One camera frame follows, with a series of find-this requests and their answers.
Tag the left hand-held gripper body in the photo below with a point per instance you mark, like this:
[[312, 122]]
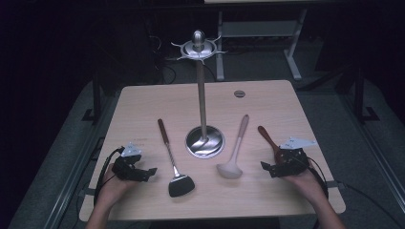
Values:
[[127, 168]]

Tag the person's right hand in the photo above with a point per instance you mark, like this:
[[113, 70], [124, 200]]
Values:
[[309, 186]]

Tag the beige ladle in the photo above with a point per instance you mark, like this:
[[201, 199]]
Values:
[[230, 170]]

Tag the steel utensil stand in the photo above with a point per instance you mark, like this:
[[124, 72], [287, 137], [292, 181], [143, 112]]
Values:
[[201, 95]]

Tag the black metal stand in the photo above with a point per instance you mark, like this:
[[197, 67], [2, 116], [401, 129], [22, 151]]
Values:
[[96, 101], [359, 98]]

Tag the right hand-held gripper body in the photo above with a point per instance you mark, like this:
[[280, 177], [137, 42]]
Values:
[[291, 163]]

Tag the grey round table grommet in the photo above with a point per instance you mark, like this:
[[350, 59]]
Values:
[[239, 93]]

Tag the grey tape strip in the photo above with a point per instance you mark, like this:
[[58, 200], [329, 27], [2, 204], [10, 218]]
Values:
[[333, 184], [86, 192]]

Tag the brown wooden spoon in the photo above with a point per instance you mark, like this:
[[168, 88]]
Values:
[[267, 136]]

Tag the white desk frame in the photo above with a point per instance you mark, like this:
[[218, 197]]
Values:
[[258, 29]]

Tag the aluminium floor rail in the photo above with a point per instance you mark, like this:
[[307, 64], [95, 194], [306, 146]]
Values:
[[76, 168], [375, 152]]

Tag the person's left hand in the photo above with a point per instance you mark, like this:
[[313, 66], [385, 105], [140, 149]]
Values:
[[111, 191]]

